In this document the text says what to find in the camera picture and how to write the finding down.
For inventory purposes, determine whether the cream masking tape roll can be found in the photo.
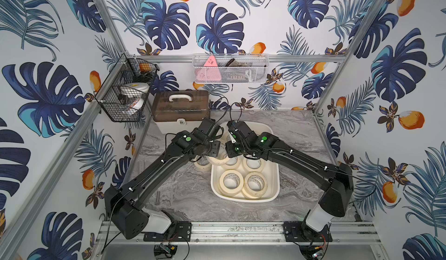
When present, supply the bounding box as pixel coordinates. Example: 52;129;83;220
242;172;268;200
242;158;266;173
219;169;244;197
193;156;212;172
223;156;243;169
206;147;230;166

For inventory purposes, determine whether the black wire wall basket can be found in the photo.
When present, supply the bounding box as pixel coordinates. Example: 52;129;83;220
95;54;160;123

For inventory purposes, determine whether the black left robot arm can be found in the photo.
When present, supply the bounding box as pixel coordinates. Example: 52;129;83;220
105;134;221;240

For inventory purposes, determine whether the white round item in basket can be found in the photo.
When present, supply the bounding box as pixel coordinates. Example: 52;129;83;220
118;82;149;114

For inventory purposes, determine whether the white plastic storage tray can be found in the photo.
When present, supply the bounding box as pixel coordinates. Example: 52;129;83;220
210;120;281;204

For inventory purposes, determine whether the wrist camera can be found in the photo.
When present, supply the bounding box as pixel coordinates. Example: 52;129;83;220
227;121;253;142
197;118;224;141

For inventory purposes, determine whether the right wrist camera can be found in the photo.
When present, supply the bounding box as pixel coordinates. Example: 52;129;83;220
227;121;253;142

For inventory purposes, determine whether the white mesh wall basket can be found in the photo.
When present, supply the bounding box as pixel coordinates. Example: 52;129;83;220
192;54;269;84

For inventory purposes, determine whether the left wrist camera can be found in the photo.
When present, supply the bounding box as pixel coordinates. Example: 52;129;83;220
197;118;224;141

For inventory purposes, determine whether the pink triangle ruler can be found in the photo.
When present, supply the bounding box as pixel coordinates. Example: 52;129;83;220
195;55;222;83

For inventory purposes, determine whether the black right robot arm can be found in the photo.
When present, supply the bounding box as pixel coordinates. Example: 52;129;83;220
225;131;354;232

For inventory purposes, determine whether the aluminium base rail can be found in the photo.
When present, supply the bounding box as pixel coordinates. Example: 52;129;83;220
96;221;381;245

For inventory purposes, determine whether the metal bolt on table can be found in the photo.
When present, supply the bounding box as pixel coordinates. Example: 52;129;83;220
154;191;160;205

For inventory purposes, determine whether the brown lidded white toolbox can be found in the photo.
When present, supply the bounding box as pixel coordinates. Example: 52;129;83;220
152;90;210;134

